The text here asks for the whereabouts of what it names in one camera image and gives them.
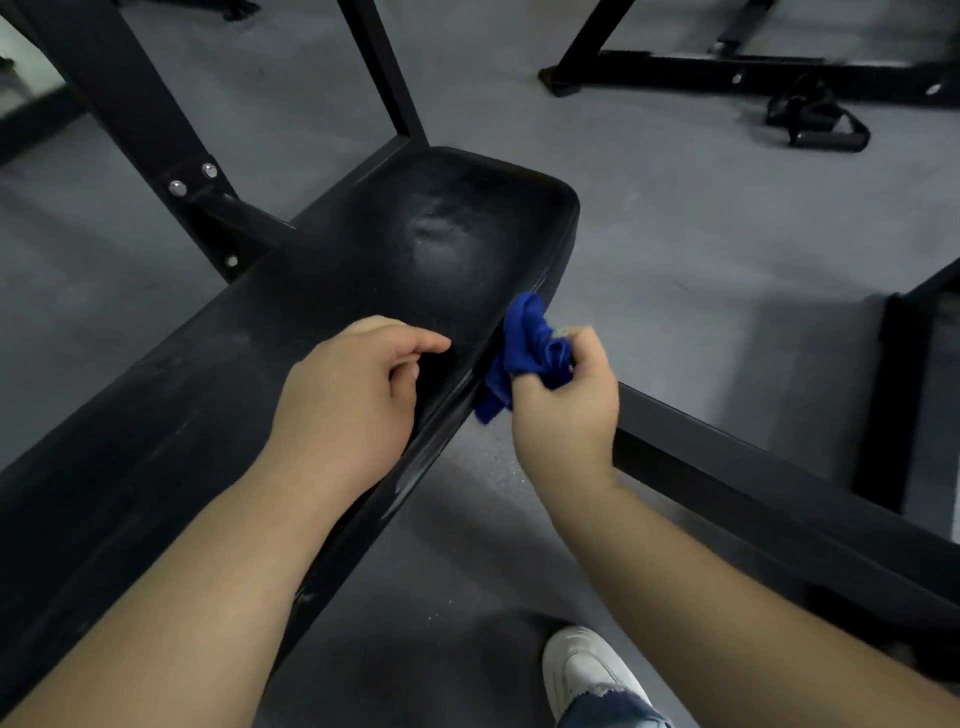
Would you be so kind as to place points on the black steel square beam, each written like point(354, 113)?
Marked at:
point(750, 495)

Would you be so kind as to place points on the black padded bench seat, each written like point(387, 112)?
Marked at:
point(225, 360)

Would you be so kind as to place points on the person's right thumb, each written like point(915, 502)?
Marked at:
point(525, 390)

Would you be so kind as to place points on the black metal post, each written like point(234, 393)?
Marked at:
point(896, 405)

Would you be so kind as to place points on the black floor rack base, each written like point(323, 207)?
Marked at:
point(750, 71)

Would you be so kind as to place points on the person's left hand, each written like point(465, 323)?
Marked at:
point(341, 405)

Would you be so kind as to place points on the person's left forearm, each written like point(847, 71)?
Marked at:
point(187, 615)

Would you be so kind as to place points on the blue cleaning cloth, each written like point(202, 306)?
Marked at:
point(525, 349)

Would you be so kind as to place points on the person's left thumb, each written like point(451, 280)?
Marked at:
point(405, 379)

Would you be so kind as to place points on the person's right hand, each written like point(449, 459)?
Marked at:
point(570, 427)

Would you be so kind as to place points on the blue frayed jeans leg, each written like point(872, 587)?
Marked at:
point(615, 711)

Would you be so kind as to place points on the black metal bench frame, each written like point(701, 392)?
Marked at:
point(135, 97)

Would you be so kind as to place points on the person's right forearm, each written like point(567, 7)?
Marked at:
point(720, 630)

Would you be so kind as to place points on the white sneaker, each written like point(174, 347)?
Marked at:
point(585, 671)

